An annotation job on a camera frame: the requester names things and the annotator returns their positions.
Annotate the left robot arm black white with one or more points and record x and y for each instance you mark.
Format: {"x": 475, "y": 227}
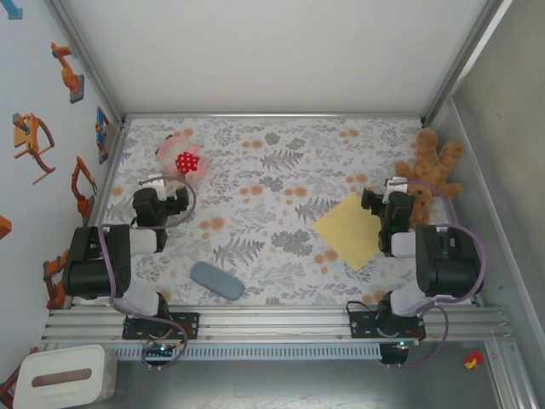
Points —
{"x": 89, "y": 272}

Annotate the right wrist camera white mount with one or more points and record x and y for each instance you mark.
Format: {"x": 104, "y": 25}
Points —
{"x": 395, "y": 187}

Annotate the white tissue box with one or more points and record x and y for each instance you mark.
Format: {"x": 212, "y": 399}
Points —
{"x": 64, "y": 375}

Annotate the black base plate left arm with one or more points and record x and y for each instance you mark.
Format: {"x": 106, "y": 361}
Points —
{"x": 189, "y": 324}

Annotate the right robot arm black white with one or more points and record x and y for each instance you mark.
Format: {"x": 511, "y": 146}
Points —
{"x": 451, "y": 268}

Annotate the orange grey wall sticker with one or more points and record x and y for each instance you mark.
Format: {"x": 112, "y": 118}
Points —
{"x": 8, "y": 385}

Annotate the orange grey claw sticker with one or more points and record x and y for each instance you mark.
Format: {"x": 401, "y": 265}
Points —
{"x": 25, "y": 136}

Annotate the thin aluminium frame bar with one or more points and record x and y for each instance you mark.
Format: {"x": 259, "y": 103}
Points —
{"x": 272, "y": 115}

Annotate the pink plush doll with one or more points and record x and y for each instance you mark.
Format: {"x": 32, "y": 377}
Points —
{"x": 183, "y": 162}

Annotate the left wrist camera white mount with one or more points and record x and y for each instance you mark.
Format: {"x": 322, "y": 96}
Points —
{"x": 157, "y": 185}

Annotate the slanted aluminium frame post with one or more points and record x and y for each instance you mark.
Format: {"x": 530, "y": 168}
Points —
{"x": 86, "y": 55}
{"x": 468, "y": 55}

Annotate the blue orange machine sticker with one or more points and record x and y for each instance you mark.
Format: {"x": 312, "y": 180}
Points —
{"x": 102, "y": 132}

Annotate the blue-grey glasses case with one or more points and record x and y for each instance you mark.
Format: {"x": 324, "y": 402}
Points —
{"x": 215, "y": 281}

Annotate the blue wall sticker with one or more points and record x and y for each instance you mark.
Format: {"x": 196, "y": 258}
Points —
{"x": 13, "y": 10}

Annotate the brown teddy bear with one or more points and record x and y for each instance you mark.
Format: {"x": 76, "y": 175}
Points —
{"x": 430, "y": 166}

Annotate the aluminium frame rail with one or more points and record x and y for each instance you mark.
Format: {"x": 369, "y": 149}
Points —
{"x": 104, "y": 183}
{"x": 477, "y": 301}

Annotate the black base plate right arm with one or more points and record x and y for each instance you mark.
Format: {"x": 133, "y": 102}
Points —
{"x": 362, "y": 324}

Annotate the floral printed tablecloth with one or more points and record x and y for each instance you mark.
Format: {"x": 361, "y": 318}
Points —
{"x": 298, "y": 272}

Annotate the short aluminium frame post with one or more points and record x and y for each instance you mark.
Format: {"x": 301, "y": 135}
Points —
{"x": 511, "y": 379}

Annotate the orange block sticker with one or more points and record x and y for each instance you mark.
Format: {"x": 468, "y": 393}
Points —
{"x": 4, "y": 228}

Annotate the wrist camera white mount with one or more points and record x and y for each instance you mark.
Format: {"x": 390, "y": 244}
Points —
{"x": 157, "y": 185}
{"x": 395, "y": 187}

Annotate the small red yellow toy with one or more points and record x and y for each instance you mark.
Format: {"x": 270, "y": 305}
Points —
{"x": 472, "y": 361}

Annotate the yellow cloth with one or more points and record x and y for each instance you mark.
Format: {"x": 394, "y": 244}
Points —
{"x": 345, "y": 230}

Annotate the wide aluminium mounting rail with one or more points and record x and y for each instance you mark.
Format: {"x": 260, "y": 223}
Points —
{"x": 277, "y": 324}

